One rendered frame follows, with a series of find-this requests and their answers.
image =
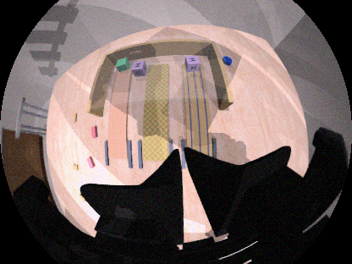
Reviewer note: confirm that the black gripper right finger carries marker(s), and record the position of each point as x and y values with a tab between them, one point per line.
222	185

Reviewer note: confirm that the pink rectangular block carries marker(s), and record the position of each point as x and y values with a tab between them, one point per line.
91	163
94	133

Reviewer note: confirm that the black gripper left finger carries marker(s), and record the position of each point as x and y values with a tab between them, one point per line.
160	197

